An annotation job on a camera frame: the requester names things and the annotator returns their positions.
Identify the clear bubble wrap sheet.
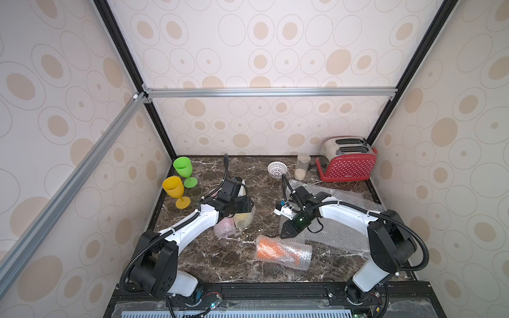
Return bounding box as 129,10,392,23
280,179,384,255

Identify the orange bubble glass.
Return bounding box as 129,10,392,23
255,235,312,271

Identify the beige bubble glass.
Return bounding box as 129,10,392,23
163,176,190,209

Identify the green wine glass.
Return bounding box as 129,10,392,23
173,156,198,189

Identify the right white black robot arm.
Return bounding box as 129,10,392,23
274,186,429,306

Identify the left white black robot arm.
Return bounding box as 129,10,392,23
119,177,254,304

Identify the yellow bubble wrapped glass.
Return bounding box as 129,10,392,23
233,207,256,231

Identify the pink bubble wrapped glass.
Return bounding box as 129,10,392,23
213,217,236,239

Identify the clear jar with powder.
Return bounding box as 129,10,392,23
294,153,311,181

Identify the white sink strainer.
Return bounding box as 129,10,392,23
267,161,288,179

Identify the red toaster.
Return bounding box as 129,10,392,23
315,136,378,182

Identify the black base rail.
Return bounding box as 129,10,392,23
105,282,445,317

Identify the horizontal aluminium rail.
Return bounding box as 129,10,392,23
134,86,398,101

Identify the left diagonal aluminium rail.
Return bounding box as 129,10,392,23
1,91,148,297

